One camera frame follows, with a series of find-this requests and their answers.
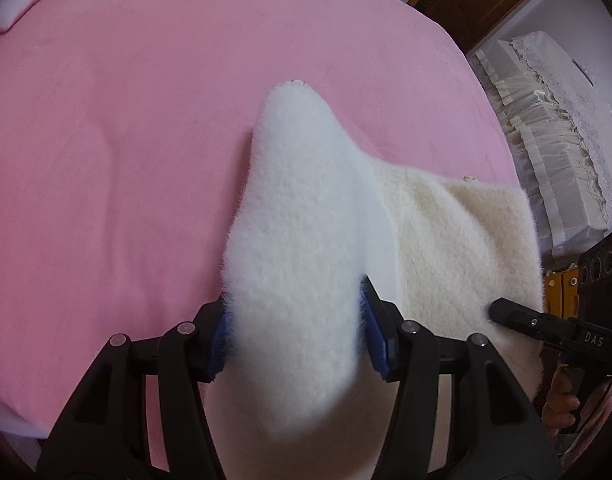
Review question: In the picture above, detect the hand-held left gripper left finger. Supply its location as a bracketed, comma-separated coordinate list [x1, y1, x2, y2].
[36, 300, 231, 480]

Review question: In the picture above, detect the lace-covered furniture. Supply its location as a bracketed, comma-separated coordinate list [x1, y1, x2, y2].
[468, 30, 612, 261]

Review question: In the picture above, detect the person's right hand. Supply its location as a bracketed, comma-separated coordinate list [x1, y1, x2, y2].
[542, 372, 582, 437]

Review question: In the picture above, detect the pink bed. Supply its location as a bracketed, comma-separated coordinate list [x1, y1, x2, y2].
[0, 0, 524, 441]

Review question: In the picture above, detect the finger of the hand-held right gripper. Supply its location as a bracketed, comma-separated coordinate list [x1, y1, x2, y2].
[488, 297, 579, 356]

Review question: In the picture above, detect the wooden drawer cabinet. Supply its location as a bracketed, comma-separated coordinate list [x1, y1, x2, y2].
[543, 267, 584, 313]

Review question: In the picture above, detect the white fuzzy cardigan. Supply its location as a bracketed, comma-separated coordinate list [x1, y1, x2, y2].
[203, 80, 546, 480]

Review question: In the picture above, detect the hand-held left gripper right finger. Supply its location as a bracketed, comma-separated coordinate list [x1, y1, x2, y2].
[361, 275, 561, 480]

